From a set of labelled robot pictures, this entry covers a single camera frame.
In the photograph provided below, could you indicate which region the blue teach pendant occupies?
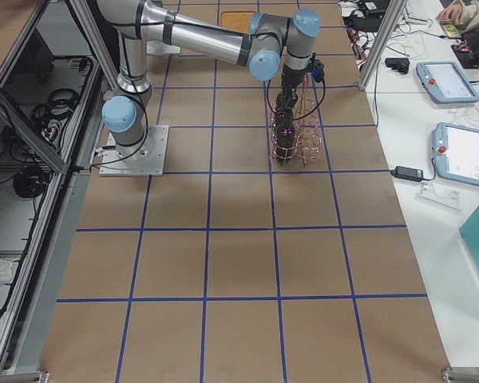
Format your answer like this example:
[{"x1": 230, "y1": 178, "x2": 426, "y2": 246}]
[
  {"x1": 416, "y1": 61, "x2": 479, "y2": 104},
  {"x1": 432, "y1": 122, "x2": 479, "y2": 187}
]

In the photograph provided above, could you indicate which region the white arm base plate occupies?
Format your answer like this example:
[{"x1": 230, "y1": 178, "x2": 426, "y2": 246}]
[{"x1": 99, "y1": 125, "x2": 169, "y2": 176}]

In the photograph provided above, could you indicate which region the black handheld device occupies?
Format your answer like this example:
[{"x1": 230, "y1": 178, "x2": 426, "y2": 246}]
[{"x1": 385, "y1": 57, "x2": 410, "y2": 74}]

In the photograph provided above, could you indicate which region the upper blue teach pendant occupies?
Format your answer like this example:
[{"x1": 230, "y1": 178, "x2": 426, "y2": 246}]
[{"x1": 416, "y1": 61, "x2": 479, "y2": 104}]

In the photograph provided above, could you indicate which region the white rear base plate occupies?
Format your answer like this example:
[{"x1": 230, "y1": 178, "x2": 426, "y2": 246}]
[{"x1": 147, "y1": 40, "x2": 181, "y2": 56}]

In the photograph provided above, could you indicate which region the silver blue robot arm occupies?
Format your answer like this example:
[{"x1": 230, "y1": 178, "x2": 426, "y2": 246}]
[{"x1": 97, "y1": 1, "x2": 324, "y2": 162}]

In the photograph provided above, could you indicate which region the black power adapter brick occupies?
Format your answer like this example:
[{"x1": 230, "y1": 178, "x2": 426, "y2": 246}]
[{"x1": 390, "y1": 166, "x2": 424, "y2": 182}]

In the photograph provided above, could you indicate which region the clear acrylic stand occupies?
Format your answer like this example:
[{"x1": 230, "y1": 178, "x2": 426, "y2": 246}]
[{"x1": 415, "y1": 181, "x2": 462, "y2": 212}]

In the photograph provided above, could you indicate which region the aluminium frame post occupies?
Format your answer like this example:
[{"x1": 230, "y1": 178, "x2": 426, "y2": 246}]
[{"x1": 358, "y1": 0, "x2": 406, "y2": 91}]

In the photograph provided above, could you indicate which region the copper wire bottle basket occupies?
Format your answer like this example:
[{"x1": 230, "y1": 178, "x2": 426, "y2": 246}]
[{"x1": 268, "y1": 74, "x2": 323, "y2": 165}]

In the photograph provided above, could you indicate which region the wooden rectangular tray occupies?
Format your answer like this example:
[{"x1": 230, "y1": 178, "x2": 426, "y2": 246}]
[{"x1": 220, "y1": 10, "x2": 254, "y2": 34}]

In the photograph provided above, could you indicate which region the dark glass wine bottle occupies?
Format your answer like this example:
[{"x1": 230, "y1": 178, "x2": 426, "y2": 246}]
[{"x1": 274, "y1": 89, "x2": 295, "y2": 164}]

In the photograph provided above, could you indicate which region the lower blue teach pendant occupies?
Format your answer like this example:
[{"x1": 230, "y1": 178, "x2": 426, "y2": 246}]
[{"x1": 432, "y1": 122, "x2": 479, "y2": 187}]

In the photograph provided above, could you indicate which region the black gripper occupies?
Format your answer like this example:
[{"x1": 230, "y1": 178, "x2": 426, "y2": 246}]
[{"x1": 279, "y1": 65, "x2": 306, "y2": 98}]

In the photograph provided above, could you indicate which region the person in white coat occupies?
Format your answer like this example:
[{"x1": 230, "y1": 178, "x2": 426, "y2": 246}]
[{"x1": 436, "y1": 0, "x2": 479, "y2": 33}]

